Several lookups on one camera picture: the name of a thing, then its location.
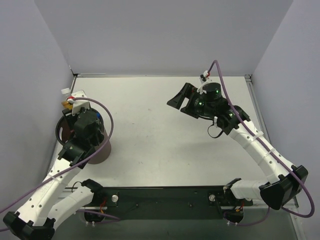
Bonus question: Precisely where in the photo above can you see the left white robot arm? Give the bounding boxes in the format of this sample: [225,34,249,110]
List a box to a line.
[3,109,106,240]

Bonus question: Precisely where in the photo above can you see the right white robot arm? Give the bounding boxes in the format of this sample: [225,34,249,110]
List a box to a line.
[167,82,308,210]

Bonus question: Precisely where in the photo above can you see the dark brown round bin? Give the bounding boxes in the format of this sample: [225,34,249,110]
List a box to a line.
[55,116,112,165]

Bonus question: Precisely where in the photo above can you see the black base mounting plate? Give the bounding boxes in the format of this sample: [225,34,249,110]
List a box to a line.
[88,185,253,220]

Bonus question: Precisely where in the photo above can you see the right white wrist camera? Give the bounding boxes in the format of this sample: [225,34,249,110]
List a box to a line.
[197,70,212,95]

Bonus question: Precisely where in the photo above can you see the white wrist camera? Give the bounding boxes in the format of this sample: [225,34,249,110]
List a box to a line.
[68,90,91,116]
[197,70,212,95]

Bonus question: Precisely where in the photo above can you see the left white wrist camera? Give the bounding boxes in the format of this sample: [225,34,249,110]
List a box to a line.
[68,90,91,116]

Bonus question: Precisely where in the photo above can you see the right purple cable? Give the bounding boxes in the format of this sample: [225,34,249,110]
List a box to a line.
[206,60,315,218]

